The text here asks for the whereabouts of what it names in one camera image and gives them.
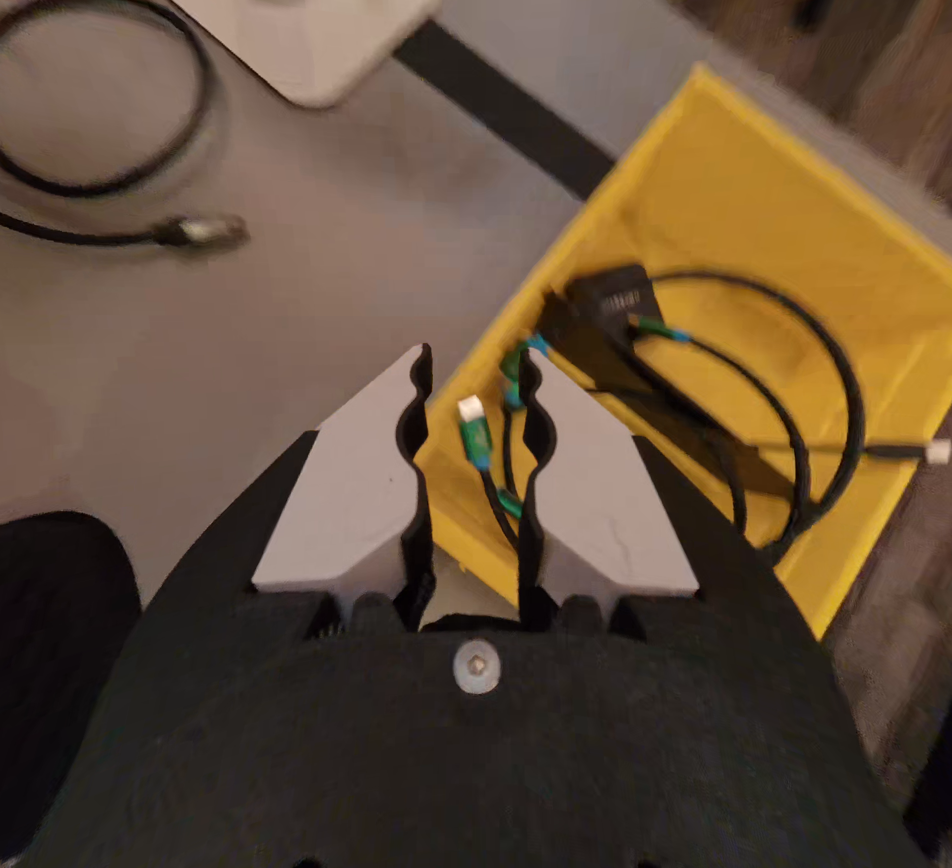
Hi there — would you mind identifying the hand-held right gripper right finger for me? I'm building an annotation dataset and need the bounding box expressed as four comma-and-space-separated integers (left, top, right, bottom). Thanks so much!
517, 347, 700, 627

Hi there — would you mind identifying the black bin divider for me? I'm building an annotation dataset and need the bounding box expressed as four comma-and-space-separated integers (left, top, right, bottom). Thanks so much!
535, 288, 798, 506

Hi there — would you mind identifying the black hdmi switch box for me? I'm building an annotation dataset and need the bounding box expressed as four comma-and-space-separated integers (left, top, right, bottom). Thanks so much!
567, 264, 668, 357

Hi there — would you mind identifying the yellow plastic bin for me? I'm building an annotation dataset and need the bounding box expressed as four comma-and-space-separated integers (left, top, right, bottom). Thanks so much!
413, 63, 952, 643

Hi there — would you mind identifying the thin black switch cable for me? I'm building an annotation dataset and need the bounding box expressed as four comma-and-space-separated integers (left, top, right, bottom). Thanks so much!
0, 0, 251, 260

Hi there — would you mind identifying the white tablet stand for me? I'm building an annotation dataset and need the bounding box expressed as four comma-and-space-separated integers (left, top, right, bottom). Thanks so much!
93, 0, 446, 110

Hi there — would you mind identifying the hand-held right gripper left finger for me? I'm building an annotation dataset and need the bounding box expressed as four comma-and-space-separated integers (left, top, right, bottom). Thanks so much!
251, 343, 438, 631

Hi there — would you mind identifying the dark rounded object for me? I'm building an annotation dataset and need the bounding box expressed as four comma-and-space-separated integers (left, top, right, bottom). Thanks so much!
0, 511, 144, 843

